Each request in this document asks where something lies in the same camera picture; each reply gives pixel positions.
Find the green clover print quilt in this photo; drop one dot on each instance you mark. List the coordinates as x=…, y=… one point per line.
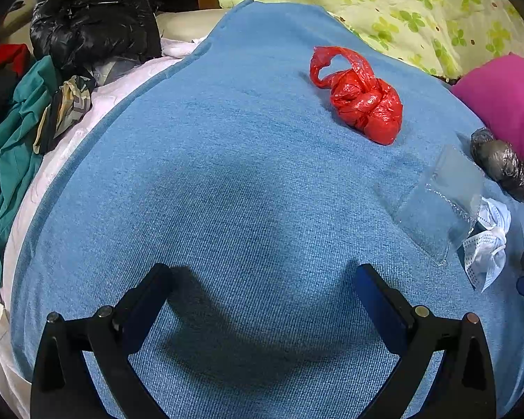
x=397, y=8

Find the magenta pillow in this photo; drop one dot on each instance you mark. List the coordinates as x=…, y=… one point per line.
x=506, y=96

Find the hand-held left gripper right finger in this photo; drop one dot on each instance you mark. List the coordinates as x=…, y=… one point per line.
x=375, y=301

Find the black plastic bag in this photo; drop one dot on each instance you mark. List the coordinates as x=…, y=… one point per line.
x=502, y=161

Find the blue blanket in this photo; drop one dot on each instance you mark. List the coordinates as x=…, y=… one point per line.
x=244, y=183

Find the red garment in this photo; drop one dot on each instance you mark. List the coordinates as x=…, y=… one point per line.
x=4, y=56

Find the clear plastic wrapper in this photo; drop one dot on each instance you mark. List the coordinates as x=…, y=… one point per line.
x=441, y=200

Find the black puffer jacket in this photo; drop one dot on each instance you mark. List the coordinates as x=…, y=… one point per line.
x=91, y=22

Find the white face mask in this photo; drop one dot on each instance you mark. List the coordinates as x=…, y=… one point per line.
x=489, y=244

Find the knotted red plastic bag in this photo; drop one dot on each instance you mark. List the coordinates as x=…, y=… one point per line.
x=371, y=104

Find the white bed sheet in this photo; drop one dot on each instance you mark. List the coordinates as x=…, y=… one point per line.
x=113, y=91

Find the beige cushion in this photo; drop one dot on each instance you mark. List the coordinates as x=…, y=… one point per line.
x=187, y=24

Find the teal jacket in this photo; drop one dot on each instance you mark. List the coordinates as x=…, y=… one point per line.
x=13, y=139

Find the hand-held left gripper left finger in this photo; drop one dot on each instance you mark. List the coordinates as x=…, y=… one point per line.
x=153, y=297

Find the black garment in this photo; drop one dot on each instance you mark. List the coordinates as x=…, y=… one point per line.
x=0, y=104

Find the patterned scarf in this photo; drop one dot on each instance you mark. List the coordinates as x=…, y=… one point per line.
x=67, y=104

